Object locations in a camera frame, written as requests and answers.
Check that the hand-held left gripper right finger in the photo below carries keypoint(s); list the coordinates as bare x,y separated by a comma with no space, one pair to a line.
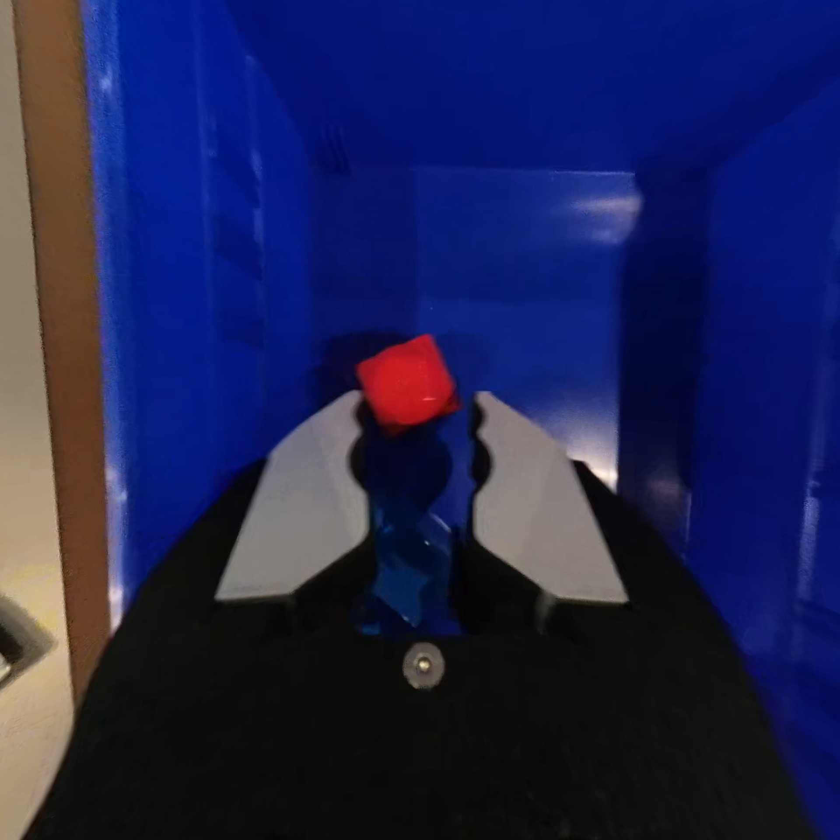
544,518

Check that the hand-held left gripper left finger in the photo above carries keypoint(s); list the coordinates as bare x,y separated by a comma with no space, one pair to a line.
295,518

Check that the red mega block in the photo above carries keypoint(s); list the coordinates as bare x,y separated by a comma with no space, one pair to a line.
407,384

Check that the blue plastic bin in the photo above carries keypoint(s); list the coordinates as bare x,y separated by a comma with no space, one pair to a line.
492,197

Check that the brown board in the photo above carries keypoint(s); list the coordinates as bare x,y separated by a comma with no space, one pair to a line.
62,328

